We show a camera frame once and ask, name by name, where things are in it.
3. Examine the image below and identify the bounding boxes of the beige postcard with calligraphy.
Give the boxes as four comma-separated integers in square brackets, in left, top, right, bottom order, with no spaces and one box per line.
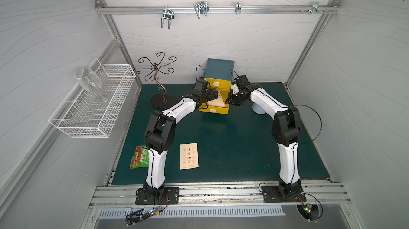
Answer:
[180,143,199,170]

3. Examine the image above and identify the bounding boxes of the teal drawer cabinet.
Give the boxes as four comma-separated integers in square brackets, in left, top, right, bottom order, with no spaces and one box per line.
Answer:
[203,58,234,82]

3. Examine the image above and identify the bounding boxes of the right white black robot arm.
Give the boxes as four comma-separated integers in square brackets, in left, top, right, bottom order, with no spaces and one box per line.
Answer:
[226,83,302,200]

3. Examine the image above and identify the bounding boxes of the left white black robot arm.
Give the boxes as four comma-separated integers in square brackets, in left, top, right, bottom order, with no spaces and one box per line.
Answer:
[143,88,218,199]

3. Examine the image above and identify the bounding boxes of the light blue mug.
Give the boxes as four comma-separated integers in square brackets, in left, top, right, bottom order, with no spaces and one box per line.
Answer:
[252,103,266,115]

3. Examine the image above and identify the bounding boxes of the brown metal jewelry stand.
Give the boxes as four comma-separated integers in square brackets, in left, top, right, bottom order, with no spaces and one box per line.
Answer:
[138,52,180,110]

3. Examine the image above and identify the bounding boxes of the green mat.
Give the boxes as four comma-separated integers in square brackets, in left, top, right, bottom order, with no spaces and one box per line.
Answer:
[111,82,330,185]

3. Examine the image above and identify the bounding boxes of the green red snack packet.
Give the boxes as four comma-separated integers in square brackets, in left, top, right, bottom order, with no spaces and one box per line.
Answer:
[130,145,149,169]

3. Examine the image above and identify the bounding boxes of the metal double hook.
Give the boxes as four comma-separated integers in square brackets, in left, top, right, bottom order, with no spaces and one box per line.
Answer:
[161,9,175,29]

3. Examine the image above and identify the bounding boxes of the small metal clip hook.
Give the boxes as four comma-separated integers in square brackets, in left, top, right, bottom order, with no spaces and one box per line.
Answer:
[235,2,241,15]

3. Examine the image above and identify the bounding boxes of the white vent strip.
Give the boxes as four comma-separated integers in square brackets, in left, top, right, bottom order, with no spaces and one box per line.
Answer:
[98,205,285,219]

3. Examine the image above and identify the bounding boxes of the clear glass cup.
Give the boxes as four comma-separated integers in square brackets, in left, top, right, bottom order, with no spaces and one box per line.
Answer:
[75,68,108,103]

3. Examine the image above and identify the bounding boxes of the right controller board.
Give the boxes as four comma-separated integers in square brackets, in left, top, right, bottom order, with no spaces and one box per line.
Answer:
[296,193,323,222]

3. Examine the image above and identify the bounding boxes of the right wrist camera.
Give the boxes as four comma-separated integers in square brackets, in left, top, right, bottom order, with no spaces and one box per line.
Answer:
[231,75,250,95]

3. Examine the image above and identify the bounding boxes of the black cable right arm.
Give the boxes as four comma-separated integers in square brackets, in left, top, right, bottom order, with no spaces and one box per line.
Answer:
[289,104,323,143]

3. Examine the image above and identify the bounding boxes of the metal wire hook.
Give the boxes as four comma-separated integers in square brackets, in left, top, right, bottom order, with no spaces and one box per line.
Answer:
[194,2,209,19]

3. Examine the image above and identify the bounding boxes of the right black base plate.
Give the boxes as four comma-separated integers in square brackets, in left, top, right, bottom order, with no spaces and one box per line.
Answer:
[258,184,306,203]

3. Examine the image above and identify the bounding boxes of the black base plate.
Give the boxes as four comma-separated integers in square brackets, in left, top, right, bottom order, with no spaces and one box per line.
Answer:
[258,184,306,203]
[135,187,180,205]

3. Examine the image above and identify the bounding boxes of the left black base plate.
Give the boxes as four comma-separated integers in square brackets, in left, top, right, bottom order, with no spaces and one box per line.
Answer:
[135,187,180,205]

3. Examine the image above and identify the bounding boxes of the metal bracket hook right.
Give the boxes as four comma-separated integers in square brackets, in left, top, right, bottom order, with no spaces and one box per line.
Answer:
[300,2,329,15]

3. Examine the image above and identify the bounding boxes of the white wire basket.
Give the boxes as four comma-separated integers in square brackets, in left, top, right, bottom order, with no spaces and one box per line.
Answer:
[49,59,136,139]

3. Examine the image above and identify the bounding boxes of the aluminium front rail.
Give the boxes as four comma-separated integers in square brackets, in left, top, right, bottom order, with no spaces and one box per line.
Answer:
[89,180,352,208]

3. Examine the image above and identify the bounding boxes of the aluminium crossbar rail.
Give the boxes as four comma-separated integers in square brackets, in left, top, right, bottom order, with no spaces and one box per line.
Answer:
[96,4,341,15]

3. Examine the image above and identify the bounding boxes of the left controller board wires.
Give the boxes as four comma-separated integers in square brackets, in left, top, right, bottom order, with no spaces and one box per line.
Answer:
[124,193,169,226]

